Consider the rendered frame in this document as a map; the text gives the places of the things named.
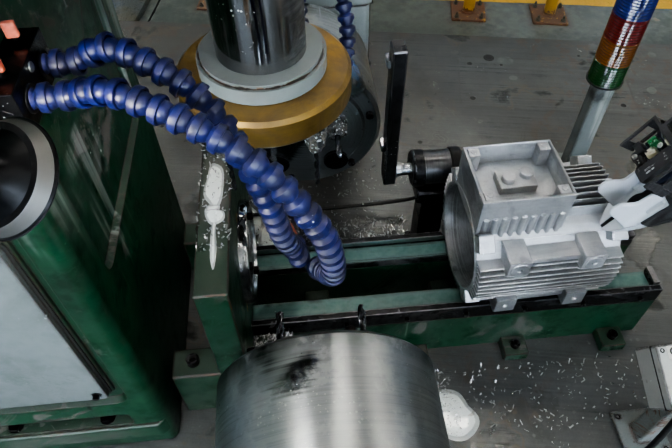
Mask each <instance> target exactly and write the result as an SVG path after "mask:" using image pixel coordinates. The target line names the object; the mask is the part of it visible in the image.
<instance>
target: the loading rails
mask: <svg viewBox="0 0 672 448"><path fill-rule="evenodd" d="M341 240H342V243H343V246H342V247H343V248H344V251H345V258H346V275H345V279H344V281H343V282H342V283H341V284H340V285H337V286H335V287H329V286H326V285H323V284H321V283H320V282H319V281H316V280H313V279H312V278H311V277H310V276H309V274H308V271H307V265H306V266H305V267H302V268H295V267H293V266H292V265H291V264H290V262H289V259H288V258H287V257H286V256H285V255H284V254H283V253H282V252H280V251H279V250H278V249H277V248H276V247H275V246H274V245H265V246H256V248H257V264H258V266H259V274H258V294H257V297H258V302H259V305H253V306H252V321H251V327H252V331H253V335H254V336H255V335H266V334H269V333H270V334H273V333H274V334H276V323H277V320H276V313H277V312H279V311H281V312H283V313H284V317H283V319H282V323H283V324H284V333H285V332H292V331H293V334H294V335H299V334H305V333H311V332H319V331H330V330H345V327H347V326H350V325H352V326H355V327H356V330H359V331H360V330H361V328H360V326H359V320H358V306H359V304H363V309H364V310H365V312H366V319H367V325H366V329H367V331H370V332H377V333H382V334H387V335H391V336H394V337H398V338H400V339H403V340H405V341H407V342H409V343H411V344H413V345H415V346H417V347H418V348H420V349H421V350H423V351H424V352H425V353H426V354H427V355H428V356H429V353H428V349H430V348H441V347H451V346H462V345H473V344H484V343H495V342H498V344H499V348H500V351H501V354H502V358H503V360H514V359H525V358H527V357H528V355H529V351H528V348H527V345H526V342H525V340H527V339H538V338H549V337H559V336H570V335H581V334H592V333H593V336H594V339H595V341H596V344H597V346H598V348H599V351H610V350H620V349H623V348H624V347H625V345H626V342H625V340H624V337H623V335H622V333H621V331H624V330H632V329H633V328H634V327H635V325H636V324H637V323H638V322H639V320H640V319H641V318H642V316H643V315H644V314H645V312H646V311H647V310H648V309H649V307H650V306H651V305H652V303H653V302H654V300H656V298H657V297H658V296H659V294H660V293H661V292H662V291H663V288H662V286H661V284H659V283H660V281H659V279H658V277H657V275H656V273H655V271H654V269H653V267H652V266H648V267H646V268H645V269H644V272H643V271H640V272H629V273H617V276H616V277H614V280H611V281H612V282H611V283H609V285H606V286H602V287H599V288H598V289H591V290H587V293H586V294H585V296H584V298H583V299H582V301H581V302H579V303H569V304H561V303H560V300H559V298H558V295H550V296H541V297H532V298H523V299H517V302H516V304H515V306H514V309H513V310H506V311H497V312H493V310H492V307H491V304H490V301H489V299H486V300H480V301H479V302H472V303H465V302H464V301H463V300H462V299H461V296H460V289H457V285H455V282H456V281H454V276H452V272H451V267H450V266H449V264H450V262H449V261H448V256H447V250H446V241H445V235H443V234H442V231H436V232H424V233H411V234H399V235H387V236H375V237H363V238H350V239H341Z"/></svg>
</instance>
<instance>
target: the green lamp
mask: <svg viewBox="0 0 672 448"><path fill-rule="evenodd" d="M630 65H631V64H630ZM630 65H629V66H628V67H626V68H621V69H615V68H610V67H607V66H604V65H603V64H601V63H600V62H599V61H598V60H597V59H596V57H595V56H594V59H593V61H592V64H591V66H590V69H589V71H588V78H589V80H590V81H591V82H592V83H593V84H595V85H597V86H599V87H602V88H608V89H612V88H616V87H619V86H620V85H621V84H622V82H623V80H624V78H625V75H626V73H627V71H628V69H629V67H630Z"/></svg>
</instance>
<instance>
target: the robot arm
mask: <svg viewBox="0 0 672 448"><path fill-rule="evenodd" d="M647 126H649V127H651V128H653V129H654V130H653V131H652V132H651V133H649V134H648V135H647V136H646V137H644V138H643V139H642V140H641V141H638V142H637V143H636V142H634V141H632V140H631V139H633V138H634V137H635V136H636V135H638V134H639V133H640V132H641V131H642V130H644V129H645V128H646V127H647ZM655 133H657V135H655V136H653V135H654V134H655ZM652 136H653V137H652ZM650 137H652V138H651V139H649V138H650ZM648 139H649V140H648ZM647 140H648V141H647ZM645 141H647V142H646V143H645V144H644V142H645ZM619 145H620V146H621V147H623V148H626V149H628V150H630V151H632V152H633V151H634V150H635V152H634V153H633V154H632V155H631V158H632V160H633V162H634V163H635V164H636V166H637V167H636V170H635V171H634V172H632V173H631V174H630V175H628V176H627V177H626V178H623V179H614V180H606V181H604V182H603V183H601V184H600V185H599V187H598V192H599V193H600V194H601V195H602V196H603V197H604V198H605V199H606V200H607V201H608V202H609V204H608V205H607V207H606V208H605V210H604V212H603V215H602V217H601V220H600V222H599V224H600V226H602V227H601V228H602V230H604V231H614V232H619V231H628V230H635V229H640V228H645V227H653V226H657V225H661V224H665V223H670V222H672V117H671V118H670V119H669V120H667V121H666V120H664V119H662V118H660V117H658V116H656V115H654V116H653V117H652V118H651V119H650V120H648V121H647V122H646V123H645V124H643V125H642V126H641V127H640V128H639V129H637V130H636V131H635V132H634V133H632V134H631V135H630V136H629V137H628V138H626V139H625V140H624V141H623V142H622V143H620V144H619ZM666 195H668V196H666ZM665 196H666V197H665ZM642 198H643V199H642ZM640 199H641V200H640Z"/></svg>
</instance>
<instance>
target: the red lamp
mask: <svg viewBox="0 0 672 448"><path fill-rule="evenodd" d="M650 20H651V19H650ZM650 20H648V21H645V22H630V21H626V20H624V19H621V18H620V17H618V16H617V15H616V14H615V13H614V11H613V9H612V12H611V14H610V17H609V20H608V22H607V25H606V27H605V30H604V36H605V37H606V38H607V39H608V40H609V41H610V42H612V43H614V44H617V45H620V46H634V45H637V44H639V43H640V42H641V40H642V38H643V36H644V33H645V31H646V28H647V26H648V24H649V22H650Z"/></svg>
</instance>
